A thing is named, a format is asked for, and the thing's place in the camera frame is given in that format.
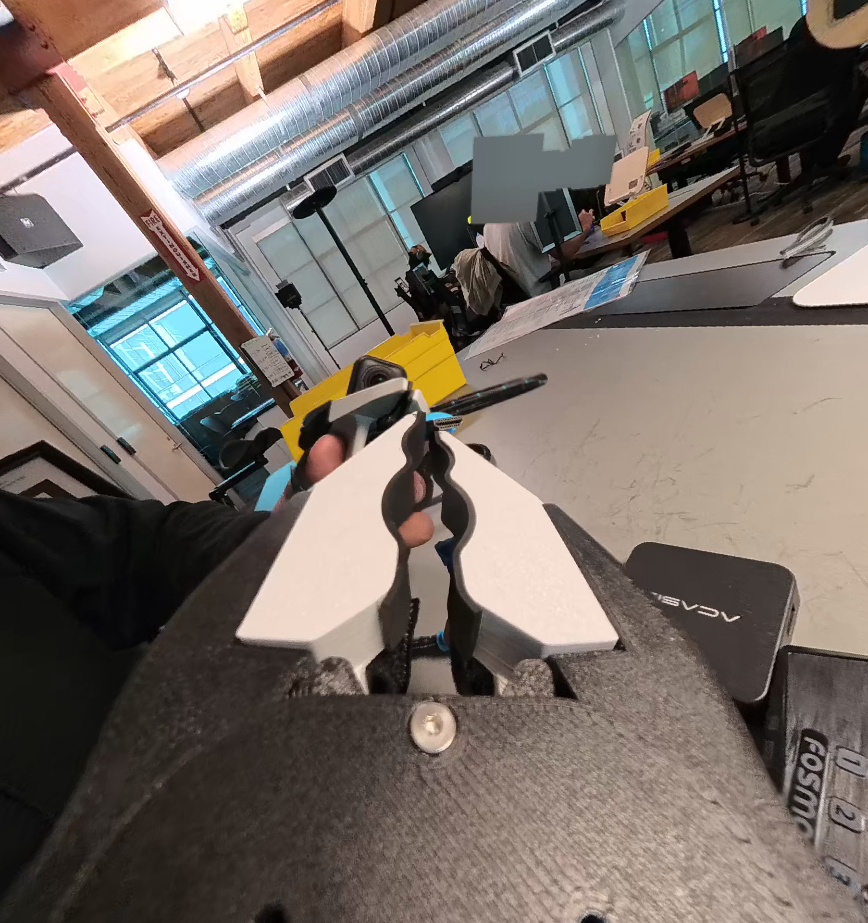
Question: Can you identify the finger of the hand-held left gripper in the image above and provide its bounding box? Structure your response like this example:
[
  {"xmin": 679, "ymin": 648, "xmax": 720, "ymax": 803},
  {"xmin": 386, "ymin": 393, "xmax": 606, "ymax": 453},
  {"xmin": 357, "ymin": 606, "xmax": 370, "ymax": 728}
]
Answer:
[{"xmin": 324, "ymin": 384, "xmax": 416, "ymax": 457}]

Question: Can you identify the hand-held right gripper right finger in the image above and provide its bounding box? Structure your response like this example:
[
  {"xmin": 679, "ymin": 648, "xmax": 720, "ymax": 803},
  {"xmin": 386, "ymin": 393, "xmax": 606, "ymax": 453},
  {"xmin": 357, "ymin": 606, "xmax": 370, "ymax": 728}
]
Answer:
[{"xmin": 431, "ymin": 431, "xmax": 621, "ymax": 682}]

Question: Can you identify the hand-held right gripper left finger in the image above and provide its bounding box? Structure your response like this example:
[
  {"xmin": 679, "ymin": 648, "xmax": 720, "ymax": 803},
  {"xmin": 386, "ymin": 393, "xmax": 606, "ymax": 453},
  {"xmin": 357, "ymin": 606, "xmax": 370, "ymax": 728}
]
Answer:
[{"xmin": 234, "ymin": 417, "xmax": 426, "ymax": 695}]

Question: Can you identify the yellow plastic bin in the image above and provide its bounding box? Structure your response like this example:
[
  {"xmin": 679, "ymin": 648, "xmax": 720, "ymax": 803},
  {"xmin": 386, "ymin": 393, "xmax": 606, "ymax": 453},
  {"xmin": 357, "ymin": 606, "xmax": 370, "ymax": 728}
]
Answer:
[{"xmin": 280, "ymin": 321, "xmax": 467, "ymax": 462}]

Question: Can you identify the green plug braided hdmi cable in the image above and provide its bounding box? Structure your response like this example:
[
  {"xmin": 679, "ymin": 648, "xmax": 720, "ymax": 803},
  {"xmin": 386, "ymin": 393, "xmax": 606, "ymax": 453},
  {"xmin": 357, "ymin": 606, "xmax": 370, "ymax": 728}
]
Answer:
[{"xmin": 423, "ymin": 373, "xmax": 550, "ymax": 442}]

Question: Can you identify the black usb hub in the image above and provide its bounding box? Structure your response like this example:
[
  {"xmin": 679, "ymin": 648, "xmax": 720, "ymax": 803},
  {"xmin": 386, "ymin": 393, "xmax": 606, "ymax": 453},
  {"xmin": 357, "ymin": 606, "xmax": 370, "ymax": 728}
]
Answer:
[{"xmin": 625, "ymin": 542, "xmax": 800, "ymax": 704}]

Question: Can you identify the black hdmi switch box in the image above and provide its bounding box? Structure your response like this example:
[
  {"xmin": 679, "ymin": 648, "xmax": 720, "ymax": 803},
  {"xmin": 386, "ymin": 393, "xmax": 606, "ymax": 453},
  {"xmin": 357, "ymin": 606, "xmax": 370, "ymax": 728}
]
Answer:
[{"xmin": 762, "ymin": 645, "xmax": 868, "ymax": 923}]

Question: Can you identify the person's left hand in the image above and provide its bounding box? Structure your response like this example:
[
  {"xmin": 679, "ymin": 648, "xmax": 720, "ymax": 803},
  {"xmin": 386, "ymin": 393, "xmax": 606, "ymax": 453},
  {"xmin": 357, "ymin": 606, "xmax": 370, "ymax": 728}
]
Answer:
[{"xmin": 272, "ymin": 435, "xmax": 436, "ymax": 550}]

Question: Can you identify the white paper notice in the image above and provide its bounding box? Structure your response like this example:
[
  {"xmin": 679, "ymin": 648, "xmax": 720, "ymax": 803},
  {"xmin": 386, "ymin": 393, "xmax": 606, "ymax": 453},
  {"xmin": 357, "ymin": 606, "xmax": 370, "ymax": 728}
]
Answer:
[{"xmin": 241, "ymin": 333, "xmax": 294, "ymax": 387}]

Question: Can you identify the beige hanging jacket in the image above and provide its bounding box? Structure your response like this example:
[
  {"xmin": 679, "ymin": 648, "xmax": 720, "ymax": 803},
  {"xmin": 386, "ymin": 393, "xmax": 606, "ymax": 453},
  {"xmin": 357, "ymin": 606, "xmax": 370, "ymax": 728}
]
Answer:
[{"xmin": 454, "ymin": 249, "xmax": 508, "ymax": 318}]

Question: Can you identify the large black monitor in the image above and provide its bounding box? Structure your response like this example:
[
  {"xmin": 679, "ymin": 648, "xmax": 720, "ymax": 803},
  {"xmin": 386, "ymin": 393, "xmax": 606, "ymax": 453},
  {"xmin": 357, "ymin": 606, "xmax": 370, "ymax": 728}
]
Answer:
[{"xmin": 411, "ymin": 173, "xmax": 478, "ymax": 269}]

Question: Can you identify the black disc floor stand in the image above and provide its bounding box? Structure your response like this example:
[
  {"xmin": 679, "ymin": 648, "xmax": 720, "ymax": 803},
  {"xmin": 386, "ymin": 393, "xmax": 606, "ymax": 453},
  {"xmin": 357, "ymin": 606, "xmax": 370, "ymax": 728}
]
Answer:
[{"xmin": 292, "ymin": 184, "xmax": 395, "ymax": 336}]

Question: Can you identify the printed paper sheet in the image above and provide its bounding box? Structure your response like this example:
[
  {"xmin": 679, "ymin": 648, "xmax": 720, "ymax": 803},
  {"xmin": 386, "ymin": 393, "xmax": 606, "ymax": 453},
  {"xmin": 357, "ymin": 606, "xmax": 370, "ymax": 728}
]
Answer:
[{"xmin": 463, "ymin": 249, "xmax": 651, "ymax": 362}]

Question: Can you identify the dark framed sign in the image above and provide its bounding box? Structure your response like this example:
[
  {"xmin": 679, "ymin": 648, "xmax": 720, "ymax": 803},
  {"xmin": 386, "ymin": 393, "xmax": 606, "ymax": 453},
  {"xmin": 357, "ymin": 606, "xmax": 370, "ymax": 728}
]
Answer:
[{"xmin": 0, "ymin": 441, "xmax": 128, "ymax": 502}]

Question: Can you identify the small yellow bin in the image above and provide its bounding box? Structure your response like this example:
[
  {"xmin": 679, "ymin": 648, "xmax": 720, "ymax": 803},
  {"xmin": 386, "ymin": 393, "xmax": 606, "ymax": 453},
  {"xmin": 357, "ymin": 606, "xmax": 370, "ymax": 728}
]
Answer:
[{"xmin": 600, "ymin": 184, "xmax": 669, "ymax": 237}]

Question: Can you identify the white boxy device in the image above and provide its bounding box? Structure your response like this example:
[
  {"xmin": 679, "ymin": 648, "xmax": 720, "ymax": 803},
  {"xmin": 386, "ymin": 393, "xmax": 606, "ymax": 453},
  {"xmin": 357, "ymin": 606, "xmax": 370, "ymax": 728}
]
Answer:
[{"xmin": 603, "ymin": 148, "xmax": 651, "ymax": 204}]

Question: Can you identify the dark grey desk mat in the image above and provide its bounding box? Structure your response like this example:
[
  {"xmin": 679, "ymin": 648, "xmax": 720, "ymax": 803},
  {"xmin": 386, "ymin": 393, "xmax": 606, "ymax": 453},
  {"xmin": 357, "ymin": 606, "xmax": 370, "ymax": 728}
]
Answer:
[{"xmin": 596, "ymin": 249, "xmax": 836, "ymax": 316}]

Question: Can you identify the person's black clothed torso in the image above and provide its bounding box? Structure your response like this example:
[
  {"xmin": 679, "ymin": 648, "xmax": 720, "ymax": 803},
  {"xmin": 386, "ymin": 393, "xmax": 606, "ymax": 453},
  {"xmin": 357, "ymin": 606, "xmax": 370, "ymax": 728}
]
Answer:
[{"xmin": 0, "ymin": 613, "xmax": 154, "ymax": 923}]

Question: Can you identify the wooden office table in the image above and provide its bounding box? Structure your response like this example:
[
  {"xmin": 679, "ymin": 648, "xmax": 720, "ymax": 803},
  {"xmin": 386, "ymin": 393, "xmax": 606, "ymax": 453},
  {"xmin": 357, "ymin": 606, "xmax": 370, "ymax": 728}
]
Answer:
[{"xmin": 571, "ymin": 166, "xmax": 741, "ymax": 262}]

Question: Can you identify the black speaker box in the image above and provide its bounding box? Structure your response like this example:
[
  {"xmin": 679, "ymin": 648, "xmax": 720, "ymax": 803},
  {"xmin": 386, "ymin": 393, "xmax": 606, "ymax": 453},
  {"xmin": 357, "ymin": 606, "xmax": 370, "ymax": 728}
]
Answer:
[{"xmin": 0, "ymin": 193, "xmax": 83, "ymax": 269}]

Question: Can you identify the small clear plastic item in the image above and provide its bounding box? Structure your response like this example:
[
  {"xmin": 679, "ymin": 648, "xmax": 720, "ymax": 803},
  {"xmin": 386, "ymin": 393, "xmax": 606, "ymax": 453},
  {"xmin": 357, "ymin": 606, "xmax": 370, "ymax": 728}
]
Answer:
[{"xmin": 779, "ymin": 215, "xmax": 836, "ymax": 259}]

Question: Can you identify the black mesh office chair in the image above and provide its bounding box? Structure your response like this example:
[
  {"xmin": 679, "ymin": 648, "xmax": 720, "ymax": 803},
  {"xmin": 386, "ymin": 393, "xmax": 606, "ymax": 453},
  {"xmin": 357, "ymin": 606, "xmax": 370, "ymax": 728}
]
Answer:
[{"xmin": 733, "ymin": 22, "xmax": 864, "ymax": 210}]

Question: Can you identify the silver ventilation duct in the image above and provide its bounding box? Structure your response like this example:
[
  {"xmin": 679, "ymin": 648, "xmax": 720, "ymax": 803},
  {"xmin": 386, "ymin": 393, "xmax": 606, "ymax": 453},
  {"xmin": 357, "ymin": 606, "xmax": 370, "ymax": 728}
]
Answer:
[
  {"xmin": 156, "ymin": 0, "xmax": 626, "ymax": 206},
  {"xmin": 203, "ymin": 61, "xmax": 543, "ymax": 230}
]

